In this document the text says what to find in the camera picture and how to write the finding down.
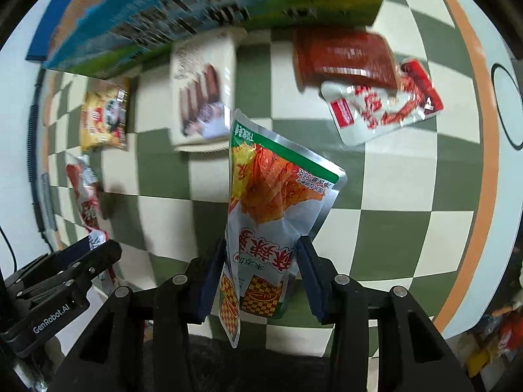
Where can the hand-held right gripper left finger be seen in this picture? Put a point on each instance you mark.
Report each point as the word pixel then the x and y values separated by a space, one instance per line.
pixel 210 284

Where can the green white checkered mat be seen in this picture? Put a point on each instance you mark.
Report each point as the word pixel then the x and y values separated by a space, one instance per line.
pixel 408 232

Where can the white sausage print box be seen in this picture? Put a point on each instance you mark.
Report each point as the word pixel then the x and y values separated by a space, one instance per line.
pixel 200 90

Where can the colourful clutter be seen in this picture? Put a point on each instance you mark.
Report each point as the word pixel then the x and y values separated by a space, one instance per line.
pixel 498 335

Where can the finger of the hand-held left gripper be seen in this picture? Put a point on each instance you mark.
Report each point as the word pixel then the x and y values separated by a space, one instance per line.
pixel 69 251
pixel 96 259

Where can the white red snack packet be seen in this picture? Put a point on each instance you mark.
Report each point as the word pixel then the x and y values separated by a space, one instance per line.
pixel 367 110

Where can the dark red snack packet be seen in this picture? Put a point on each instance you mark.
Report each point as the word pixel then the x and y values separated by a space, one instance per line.
pixel 343 55

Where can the green-edged spicy strip packet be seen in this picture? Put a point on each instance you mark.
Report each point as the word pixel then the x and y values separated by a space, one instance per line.
pixel 265 196

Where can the blue flat board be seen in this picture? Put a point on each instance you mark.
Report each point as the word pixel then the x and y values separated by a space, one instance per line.
pixel 45 28

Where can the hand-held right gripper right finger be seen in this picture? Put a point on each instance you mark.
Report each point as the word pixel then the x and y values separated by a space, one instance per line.
pixel 312 279

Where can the yellow snack packet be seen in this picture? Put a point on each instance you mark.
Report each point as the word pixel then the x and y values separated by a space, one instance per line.
pixel 104 116

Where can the blue green cardboard box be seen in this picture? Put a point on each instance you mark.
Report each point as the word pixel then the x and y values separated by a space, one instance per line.
pixel 163 8

